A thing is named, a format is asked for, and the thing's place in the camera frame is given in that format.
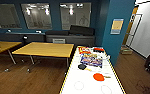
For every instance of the dark sofa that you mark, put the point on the dark sofa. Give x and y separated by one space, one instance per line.
74 38

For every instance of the orange red snack bag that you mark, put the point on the orange red snack bag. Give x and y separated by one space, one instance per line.
85 50

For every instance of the white rectangular sign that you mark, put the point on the white rectangular sign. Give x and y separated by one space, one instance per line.
58 41

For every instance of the colourful snack packets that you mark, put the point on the colourful snack packets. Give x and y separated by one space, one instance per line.
91 60

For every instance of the black and red box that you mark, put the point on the black and red box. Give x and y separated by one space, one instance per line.
98 50

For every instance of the long wooden table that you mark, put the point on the long wooden table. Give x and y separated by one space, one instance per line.
44 49
6 46

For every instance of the interior glass window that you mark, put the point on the interior glass window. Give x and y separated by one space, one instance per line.
37 16
4 16
75 16

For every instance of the red air hockey striker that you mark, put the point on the red air hockey striker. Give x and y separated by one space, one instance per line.
98 77

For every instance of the yellow air hockey table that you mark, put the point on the yellow air hockey table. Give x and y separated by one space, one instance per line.
87 83

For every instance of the small white box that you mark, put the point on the small white box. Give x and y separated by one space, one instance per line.
9 31
25 37
38 32

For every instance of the woven brown basket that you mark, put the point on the woven brown basket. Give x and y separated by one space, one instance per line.
126 50

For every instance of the dark low bench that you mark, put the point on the dark low bench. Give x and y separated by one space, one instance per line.
14 36

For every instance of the brown wooden door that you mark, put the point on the brown wooden door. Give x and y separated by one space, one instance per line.
132 20

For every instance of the yellow wall poster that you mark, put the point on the yellow wall poster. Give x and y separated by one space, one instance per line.
117 26

